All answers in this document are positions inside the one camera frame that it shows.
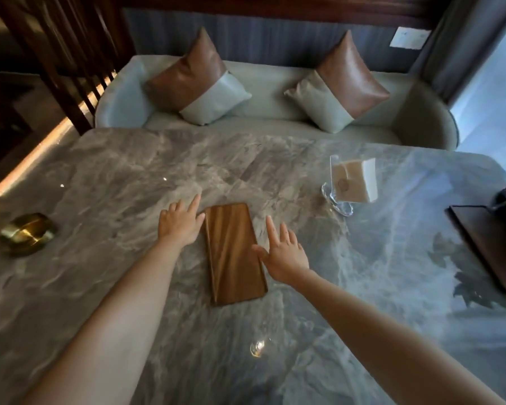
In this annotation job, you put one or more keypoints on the light brown wooden tray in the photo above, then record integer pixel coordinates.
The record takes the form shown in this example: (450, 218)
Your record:
(234, 257)

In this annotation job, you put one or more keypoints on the clear acrylic napkin holder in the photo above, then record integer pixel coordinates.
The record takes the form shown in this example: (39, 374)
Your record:
(339, 202)

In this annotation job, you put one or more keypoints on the dark wooden slat partition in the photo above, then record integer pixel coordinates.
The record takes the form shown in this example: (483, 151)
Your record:
(63, 50)

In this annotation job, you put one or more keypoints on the dark wooden tray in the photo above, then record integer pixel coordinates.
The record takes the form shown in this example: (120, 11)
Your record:
(485, 242)

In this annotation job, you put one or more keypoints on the person's left hand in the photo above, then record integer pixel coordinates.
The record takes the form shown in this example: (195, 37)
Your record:
(179, 227)

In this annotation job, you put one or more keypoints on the dark wooden lattice screen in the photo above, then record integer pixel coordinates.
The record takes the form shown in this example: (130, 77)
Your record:
(278, 8)

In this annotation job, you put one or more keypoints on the white sheer curtain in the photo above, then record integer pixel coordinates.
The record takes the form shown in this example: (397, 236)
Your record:
(493, 101)

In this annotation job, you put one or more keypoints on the grey fabric sofa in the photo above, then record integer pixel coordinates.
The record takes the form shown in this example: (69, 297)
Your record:
(270, 86)

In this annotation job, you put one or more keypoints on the gold metal ashtray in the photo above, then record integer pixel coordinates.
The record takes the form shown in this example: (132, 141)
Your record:
(27, 234)

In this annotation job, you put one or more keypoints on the brown and grey cushion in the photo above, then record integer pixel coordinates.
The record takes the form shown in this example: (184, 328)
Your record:
(198, 82)
(345, 86)

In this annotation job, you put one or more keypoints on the person's left forearm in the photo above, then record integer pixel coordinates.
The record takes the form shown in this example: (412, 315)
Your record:
(109, 324)

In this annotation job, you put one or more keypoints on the grey drape curtain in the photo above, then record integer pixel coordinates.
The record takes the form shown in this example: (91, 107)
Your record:
(451, 42)

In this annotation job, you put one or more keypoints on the person's right hand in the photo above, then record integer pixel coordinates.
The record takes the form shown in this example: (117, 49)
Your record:
(284, 259)

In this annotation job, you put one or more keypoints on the grey marble table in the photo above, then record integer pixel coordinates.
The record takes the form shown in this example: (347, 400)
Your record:
(109, 248)

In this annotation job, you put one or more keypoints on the person's right forearm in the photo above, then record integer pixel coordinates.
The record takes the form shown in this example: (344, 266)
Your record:
(383, 345)

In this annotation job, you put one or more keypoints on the white wall socket panel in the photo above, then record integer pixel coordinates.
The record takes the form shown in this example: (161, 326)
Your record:
(410, 37)

